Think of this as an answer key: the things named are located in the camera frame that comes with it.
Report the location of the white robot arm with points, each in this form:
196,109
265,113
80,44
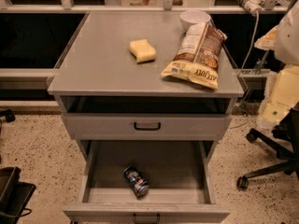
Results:
283,94

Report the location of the yellow sponge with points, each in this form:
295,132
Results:
142,50

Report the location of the blue pepsi can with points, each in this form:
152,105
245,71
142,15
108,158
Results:
138,183

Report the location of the open grey middle drawer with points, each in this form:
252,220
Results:
179,193

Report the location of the grey drawer cabinet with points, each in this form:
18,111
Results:
99,74

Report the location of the white power strip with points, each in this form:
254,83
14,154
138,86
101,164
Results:
251,6

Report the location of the brown chip bag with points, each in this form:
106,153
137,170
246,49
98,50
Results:
197,59

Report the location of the white bowl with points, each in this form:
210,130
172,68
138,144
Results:
191,17

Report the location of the black bin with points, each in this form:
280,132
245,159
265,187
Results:
14,195

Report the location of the closed grey top drawer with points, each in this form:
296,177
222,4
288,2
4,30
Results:
91,126

